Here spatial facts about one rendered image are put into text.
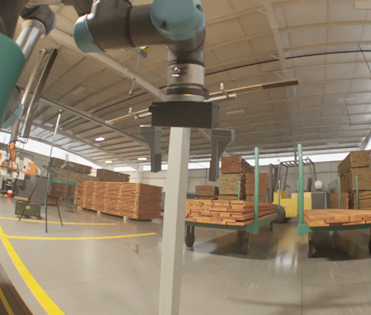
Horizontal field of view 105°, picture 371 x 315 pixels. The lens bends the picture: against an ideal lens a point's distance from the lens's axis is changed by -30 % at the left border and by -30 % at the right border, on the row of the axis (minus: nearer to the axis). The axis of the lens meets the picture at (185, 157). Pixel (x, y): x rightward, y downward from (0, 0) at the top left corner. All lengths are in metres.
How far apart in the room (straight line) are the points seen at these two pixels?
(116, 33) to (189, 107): 0.19
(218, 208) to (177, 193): 1.37
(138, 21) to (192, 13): 0.08
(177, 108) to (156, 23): 0.17
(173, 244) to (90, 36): 0.68
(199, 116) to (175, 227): 0.47
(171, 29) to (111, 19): 0.11
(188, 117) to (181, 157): 0.40
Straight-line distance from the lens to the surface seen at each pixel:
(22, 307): 0.54
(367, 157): 10.43
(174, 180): 0.76
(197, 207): 2.19
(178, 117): 0.39
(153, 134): 0.43
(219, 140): 0.37
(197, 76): 0.39
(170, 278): 0.80
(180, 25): 0.29
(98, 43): 0.36
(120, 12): 0.35
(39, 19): 0.90
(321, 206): 7.00
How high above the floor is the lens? 0.61
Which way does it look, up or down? 13 degrees up
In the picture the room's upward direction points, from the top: 4 degrees clockwise
